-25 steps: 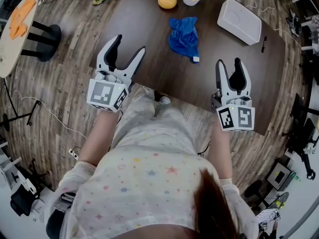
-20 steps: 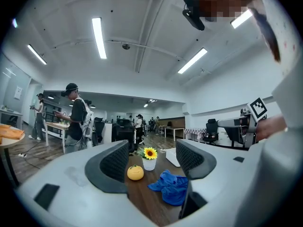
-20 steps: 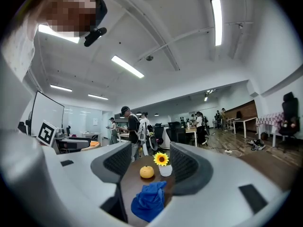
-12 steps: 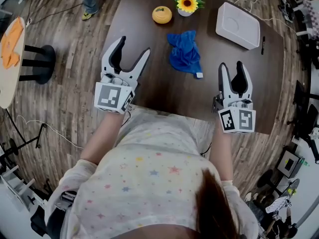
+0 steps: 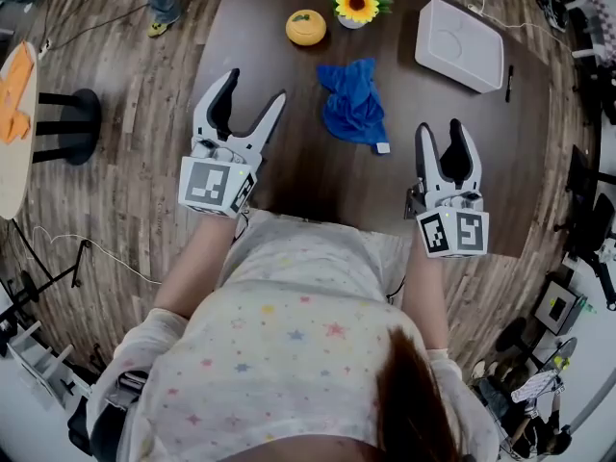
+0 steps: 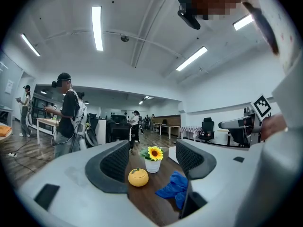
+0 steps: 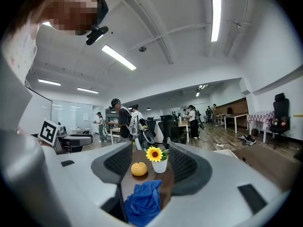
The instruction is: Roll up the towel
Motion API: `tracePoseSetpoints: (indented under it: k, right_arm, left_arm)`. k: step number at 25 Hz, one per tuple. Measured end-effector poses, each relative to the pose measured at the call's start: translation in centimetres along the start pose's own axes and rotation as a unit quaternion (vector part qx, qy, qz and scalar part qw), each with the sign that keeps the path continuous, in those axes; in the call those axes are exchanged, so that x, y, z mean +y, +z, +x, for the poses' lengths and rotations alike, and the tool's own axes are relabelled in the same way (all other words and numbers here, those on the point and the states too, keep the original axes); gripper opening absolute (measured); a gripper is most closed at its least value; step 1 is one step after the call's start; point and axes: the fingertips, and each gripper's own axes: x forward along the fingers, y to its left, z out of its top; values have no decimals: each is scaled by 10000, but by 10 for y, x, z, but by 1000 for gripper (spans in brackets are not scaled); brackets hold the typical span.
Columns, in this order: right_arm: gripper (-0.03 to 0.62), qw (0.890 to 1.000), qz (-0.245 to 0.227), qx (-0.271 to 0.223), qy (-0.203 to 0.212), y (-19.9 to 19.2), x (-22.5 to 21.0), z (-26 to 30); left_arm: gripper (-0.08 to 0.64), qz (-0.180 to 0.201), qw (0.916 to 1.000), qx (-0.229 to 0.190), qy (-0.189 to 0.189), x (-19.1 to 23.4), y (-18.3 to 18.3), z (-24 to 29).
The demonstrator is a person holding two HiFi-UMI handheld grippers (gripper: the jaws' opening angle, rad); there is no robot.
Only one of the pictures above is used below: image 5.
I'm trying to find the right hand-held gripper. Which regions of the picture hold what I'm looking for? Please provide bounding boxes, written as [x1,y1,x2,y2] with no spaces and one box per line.
[403,118,490,259]

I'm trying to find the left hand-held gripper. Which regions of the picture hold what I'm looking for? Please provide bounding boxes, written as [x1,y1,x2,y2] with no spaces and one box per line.
[178,68,288,218]

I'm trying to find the blue towel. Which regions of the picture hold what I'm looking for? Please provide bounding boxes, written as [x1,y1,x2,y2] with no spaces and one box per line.
[316,57,392,156]

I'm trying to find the person's right forearm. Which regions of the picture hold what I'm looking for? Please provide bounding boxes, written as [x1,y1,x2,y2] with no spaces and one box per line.
[401,245,451,354]

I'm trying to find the person's left forearm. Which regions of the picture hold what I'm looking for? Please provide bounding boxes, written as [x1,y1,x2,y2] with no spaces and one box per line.
[153,212,247,321]

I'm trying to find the orange fruit-shaped container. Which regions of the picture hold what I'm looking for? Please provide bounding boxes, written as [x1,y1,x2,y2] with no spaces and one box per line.
[285,9,327,47]

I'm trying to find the white plastic box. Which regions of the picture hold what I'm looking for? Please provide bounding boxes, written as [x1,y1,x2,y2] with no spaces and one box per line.
[414,0,505,94]

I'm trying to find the potted artificial sunflower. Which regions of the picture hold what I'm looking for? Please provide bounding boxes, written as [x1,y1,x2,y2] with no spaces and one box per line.
[320,0,396,31]

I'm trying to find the grey box with black square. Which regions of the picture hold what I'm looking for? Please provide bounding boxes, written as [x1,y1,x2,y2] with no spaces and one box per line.
[533,279,589,337]

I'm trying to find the black round stool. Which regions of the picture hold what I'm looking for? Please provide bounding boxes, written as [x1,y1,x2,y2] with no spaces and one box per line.
[495,316,545,370]

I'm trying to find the checkered cloth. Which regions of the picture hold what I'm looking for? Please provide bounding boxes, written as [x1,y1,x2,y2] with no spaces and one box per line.
[583,0,616,63]

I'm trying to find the orange cloth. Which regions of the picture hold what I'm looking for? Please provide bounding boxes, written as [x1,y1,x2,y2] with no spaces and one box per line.
[0,43,33,145]

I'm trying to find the black metal stand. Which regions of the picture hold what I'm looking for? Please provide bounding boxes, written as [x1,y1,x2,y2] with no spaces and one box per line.
[0,218,92,310]

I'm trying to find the round white side table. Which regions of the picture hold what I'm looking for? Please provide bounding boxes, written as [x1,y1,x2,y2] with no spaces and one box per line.
[0,40,102,220]

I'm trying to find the skateboard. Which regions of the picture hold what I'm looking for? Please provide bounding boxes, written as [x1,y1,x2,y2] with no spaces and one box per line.
[509,337,578,404]

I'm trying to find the white star-print shirt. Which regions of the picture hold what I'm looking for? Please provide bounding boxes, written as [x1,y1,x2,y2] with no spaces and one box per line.
[86,209,504,462]

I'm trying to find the white wooden rack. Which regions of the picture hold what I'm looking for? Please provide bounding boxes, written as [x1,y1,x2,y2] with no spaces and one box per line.
[0,320,92,409]

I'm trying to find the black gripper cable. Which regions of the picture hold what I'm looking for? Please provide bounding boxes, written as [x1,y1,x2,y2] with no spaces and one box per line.
[384,275,408,308]
[232,207,252,245]

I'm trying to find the black equipment frame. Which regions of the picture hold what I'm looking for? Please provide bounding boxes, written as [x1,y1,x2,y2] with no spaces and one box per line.
[552,144,616,313]

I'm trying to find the thin white cable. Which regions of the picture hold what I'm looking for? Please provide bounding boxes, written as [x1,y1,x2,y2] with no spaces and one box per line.
[449,0,575,53]
[31,225,163,286]

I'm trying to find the grey shoulder strap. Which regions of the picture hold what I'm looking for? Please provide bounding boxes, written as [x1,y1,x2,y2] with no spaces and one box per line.
[66,371,150,462]

